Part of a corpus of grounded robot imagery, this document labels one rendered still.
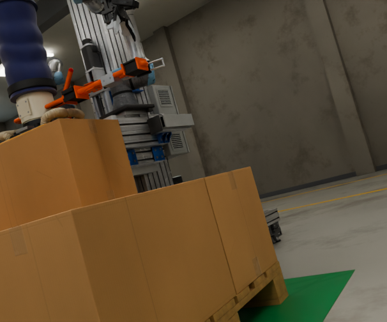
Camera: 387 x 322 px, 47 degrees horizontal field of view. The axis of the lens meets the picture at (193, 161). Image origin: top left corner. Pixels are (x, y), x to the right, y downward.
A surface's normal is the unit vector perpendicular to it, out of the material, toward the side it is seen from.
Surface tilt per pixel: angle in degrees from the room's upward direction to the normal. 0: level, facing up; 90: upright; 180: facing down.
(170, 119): 90
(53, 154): 90
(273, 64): 90
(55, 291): 90
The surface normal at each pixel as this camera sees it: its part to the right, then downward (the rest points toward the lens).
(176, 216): 0.82, -0.26
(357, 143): -0.58, 0.11
